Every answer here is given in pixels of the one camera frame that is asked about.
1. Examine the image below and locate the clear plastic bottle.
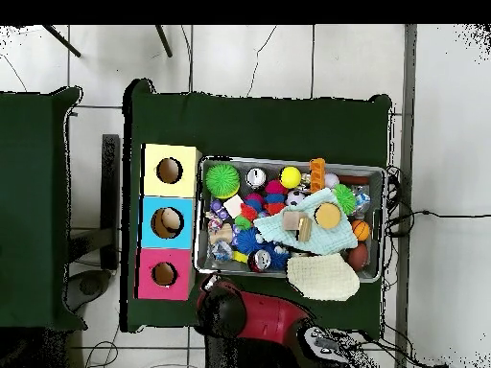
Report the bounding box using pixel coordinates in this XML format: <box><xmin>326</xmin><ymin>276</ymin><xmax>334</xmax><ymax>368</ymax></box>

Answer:
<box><xmin>211</xmin><ymin>241</ymin><xmax>234</xmax><ymax>263</ymax></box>

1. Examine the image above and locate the dark green side tablecloth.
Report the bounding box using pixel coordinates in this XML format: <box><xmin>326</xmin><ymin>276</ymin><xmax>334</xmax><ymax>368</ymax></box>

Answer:
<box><xmin>0</xmin><ymin>86</ymin><xmax>88</xmax><ymax>332</ymax></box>

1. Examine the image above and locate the black cable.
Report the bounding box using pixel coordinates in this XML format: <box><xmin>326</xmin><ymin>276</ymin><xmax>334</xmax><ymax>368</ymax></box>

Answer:
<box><xmin>386</xmin><ymin>208</ymin><xmax>491</xmax><ymax>237</ymax></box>

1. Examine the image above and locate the black upright post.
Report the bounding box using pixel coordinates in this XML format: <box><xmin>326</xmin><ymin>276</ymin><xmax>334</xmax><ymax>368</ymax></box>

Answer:
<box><xmin>100</xmin><ymin>133</ymin><xmax>122</xmax><ymax>271</ymax></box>

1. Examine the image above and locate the light teal waffle cloth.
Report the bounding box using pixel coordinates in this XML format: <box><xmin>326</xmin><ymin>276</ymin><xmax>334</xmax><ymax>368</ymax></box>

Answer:
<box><xmin>253</xmin><ymin>187</ymin><xmax>359</xmax><ymax>256</ymax></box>

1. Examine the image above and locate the shallow wire mesh bin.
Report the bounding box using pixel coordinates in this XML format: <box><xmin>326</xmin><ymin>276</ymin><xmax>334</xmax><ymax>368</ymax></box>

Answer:
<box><xmin>193</xmin><ymin>154</ymin><xmax>387</xmax><ymax>284</ymax></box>

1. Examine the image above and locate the yellow ball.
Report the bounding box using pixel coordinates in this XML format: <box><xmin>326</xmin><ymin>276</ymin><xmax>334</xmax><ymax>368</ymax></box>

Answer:
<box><xmin>278</xmin><ymin>166</ymin><xmax>303</xmax><ymax>190</ymax></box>

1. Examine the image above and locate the small brown football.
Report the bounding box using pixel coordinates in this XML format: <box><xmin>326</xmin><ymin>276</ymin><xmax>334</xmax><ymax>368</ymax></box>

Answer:
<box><xmin>347</xmin><ymin>242</ymin><xmax>369</xmax><ymax>271</ymax></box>

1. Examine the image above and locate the wooden box with three holes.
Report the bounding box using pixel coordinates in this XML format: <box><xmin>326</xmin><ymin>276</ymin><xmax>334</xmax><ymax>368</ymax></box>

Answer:
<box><xmin>133</xmin><ymin>143</ymin><xmax>203</xmax><ymax>301</ymax></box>

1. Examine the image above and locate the cream waffle cloth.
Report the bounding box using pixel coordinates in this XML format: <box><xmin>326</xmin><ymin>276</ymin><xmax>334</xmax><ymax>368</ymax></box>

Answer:
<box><xmin>286</xmin><ymin>252</ymin><xmax>362</xmax><ymax>303</ymax></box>

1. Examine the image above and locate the grey round base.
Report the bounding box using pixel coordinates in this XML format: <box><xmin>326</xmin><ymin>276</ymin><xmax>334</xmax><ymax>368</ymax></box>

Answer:
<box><xmin>64</xmin><ymin>268</ymin><xmax>113</xmax><ymax>311</ymax></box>

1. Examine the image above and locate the plain wooden block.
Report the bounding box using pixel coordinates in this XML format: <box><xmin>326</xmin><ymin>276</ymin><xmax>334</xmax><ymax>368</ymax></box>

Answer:
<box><xmin>282</xmin><ymin>210</ymin><xmax>305</xmax><ymax>232</ymax></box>

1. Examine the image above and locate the black metal leg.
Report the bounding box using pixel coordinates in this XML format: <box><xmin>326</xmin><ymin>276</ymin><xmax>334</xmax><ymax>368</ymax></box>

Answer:
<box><xmin>41</xmin><ymin>24</ymin><xmax>82</xmax><ymax>58</ymax></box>
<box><xmin>153</xmin><ymin>24</ymin><xmax>174</xmax><ymax>58</ymax></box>

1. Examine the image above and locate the orange plastic toy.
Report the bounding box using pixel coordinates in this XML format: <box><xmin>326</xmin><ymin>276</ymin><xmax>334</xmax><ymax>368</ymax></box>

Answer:
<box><xmin>309</xmin><ymin>157</ymin><xmax>327</xmax><ymax>194</ymax></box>

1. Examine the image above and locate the large green spiky ball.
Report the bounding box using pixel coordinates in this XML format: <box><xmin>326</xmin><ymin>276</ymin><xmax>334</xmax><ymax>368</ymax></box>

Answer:
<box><xmin>204</xmin><ymin>163</ymin><xmax>242</xmax><ymax>199</ymax></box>

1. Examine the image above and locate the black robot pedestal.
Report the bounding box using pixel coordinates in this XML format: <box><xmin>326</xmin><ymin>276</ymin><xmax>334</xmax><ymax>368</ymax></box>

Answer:
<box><xmin>203</xmin><ymin>336</ymin><xmax>304</xmax><ymax>368</ymax></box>

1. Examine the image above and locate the small orange basketball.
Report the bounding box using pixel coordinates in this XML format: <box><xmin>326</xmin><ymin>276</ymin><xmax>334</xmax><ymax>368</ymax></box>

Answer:
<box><xmin>350</xmin><ymin>218</ymin><xmax>372</xmax><ymax>242</ymax></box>

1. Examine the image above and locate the toy hamburger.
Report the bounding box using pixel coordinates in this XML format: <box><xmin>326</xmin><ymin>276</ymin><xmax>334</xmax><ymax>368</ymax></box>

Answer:
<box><xmin>314</xmin><ymin>202</ymin><xmax>342</xmax><ymax>230</ymax></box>

